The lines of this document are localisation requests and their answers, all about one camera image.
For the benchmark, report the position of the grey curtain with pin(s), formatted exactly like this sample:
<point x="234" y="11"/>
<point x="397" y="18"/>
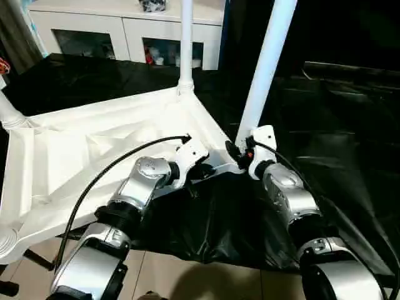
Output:
<point x="17" y="34"/>

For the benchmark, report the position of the small white jar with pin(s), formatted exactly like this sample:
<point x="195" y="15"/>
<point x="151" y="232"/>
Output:
<point x="159" y="61"/>

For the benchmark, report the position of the white glass-door cabinet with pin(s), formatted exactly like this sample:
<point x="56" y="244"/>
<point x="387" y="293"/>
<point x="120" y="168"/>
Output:
<point x="125" y="25"/>

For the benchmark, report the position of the white plastic table leg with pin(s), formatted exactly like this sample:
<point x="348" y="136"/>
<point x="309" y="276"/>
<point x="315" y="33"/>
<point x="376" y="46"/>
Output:
<point x="186" y="43"/>
<point x="7" y="242"/>
<point x="9" y="109"/>
<point x="268" y="62"/>

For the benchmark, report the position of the black folding table frame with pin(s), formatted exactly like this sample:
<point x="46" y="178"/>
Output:
<point x="40" y="262"/>

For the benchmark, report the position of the black horizontal bar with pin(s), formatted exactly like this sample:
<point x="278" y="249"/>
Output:
<point x="350" y="68"/>

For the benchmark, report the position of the red orange clothes hangers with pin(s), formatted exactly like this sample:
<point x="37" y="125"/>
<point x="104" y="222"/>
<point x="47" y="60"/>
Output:
<point x="4" y="66"/>

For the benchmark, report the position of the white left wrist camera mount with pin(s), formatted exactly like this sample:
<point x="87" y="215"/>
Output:
<point x="190" y="154"/>

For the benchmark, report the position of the white plastic table top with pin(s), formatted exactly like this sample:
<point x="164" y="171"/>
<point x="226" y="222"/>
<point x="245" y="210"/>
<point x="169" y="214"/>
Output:
<point x="93" y="131"/>

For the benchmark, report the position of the dark patterned bundle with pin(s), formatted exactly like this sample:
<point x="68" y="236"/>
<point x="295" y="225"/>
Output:
<point x="153" y="5"/>

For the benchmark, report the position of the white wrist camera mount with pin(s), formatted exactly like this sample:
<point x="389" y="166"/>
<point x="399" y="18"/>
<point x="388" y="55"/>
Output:
<point x="190" y="154"/>
<point x="264" y="147"/>

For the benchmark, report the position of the blue vertical panel edge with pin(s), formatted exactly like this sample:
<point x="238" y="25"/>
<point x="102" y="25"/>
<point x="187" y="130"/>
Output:
<point x="225" y="31"/>

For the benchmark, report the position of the dark furniture with brass label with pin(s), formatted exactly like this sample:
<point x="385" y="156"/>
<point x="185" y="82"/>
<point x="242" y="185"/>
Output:
<point x="343" y="28"/>

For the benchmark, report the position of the red box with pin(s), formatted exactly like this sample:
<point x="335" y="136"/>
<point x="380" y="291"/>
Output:
<point x="148" y="55"/>

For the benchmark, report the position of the black plastic mat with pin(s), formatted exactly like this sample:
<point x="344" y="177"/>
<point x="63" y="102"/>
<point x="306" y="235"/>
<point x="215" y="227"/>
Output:
<point x="93" y="81"/>

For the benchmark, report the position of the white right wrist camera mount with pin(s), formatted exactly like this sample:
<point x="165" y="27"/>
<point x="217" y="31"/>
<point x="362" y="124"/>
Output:
<point x="264" y="147"/>

